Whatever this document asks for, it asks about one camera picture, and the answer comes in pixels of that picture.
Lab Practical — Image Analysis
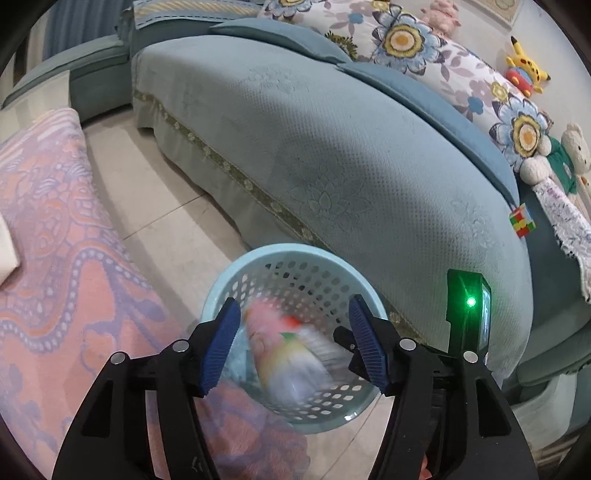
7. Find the blue-grey curtain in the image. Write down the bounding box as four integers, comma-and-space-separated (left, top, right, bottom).
28, 0, 125, 51

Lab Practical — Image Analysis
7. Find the colourful puzzle cube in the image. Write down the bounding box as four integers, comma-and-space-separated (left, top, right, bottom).
509, 202, 537, 238

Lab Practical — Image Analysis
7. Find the floral sofa cushion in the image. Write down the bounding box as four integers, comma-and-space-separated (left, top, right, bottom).
257, 0, 393, 62
369, 9, 555, 174

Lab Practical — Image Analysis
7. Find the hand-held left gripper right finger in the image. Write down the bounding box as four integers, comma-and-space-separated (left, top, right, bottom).
348, 294, 541, 480

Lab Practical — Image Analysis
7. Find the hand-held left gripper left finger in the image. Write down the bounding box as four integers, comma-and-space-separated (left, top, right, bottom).
52, 298, 242, 480

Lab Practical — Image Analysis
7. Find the yellow mouse plush toy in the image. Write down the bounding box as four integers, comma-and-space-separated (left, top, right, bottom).
505, 36, 551, 97

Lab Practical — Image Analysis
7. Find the pink patterned blanket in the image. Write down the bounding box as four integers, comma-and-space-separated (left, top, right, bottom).
0, 107, 310, 480

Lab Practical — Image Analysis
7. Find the white folded cloth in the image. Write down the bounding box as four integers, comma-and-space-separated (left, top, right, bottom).
0, 215, 21, 282

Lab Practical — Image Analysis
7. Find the white teddy bear plush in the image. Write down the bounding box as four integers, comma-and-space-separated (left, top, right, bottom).
519, 122, 591, 222

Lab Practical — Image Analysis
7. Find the light blue plastic basket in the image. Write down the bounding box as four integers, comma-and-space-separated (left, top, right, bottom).
199, 244, 393, 435

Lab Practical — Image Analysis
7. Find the framed wall picture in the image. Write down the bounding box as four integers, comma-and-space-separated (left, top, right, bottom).
480, 0, 520, 21

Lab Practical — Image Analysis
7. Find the pink label plastic bottle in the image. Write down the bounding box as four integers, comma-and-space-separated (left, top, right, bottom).
242, 298, 352, 407

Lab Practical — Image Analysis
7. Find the floral lace cloth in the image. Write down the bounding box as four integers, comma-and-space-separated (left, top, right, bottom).
531, 178, 591, 303

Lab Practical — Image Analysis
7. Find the teal fabric sofa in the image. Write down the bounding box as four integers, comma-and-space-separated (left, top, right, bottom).
0, 0, 591, 467

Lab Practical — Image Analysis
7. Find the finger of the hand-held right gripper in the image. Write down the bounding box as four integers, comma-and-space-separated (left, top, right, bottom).
333, 325, 359, 371

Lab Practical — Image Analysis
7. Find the pink plush toy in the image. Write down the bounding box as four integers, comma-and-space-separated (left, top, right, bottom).
422, 0, 462, 28

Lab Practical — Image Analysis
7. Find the grey-green embossed sofa cover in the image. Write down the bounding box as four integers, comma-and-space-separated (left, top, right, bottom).
130, 31, 534, 377

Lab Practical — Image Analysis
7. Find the beige coffee table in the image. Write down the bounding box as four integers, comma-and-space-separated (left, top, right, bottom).
0, 69, 84, 139

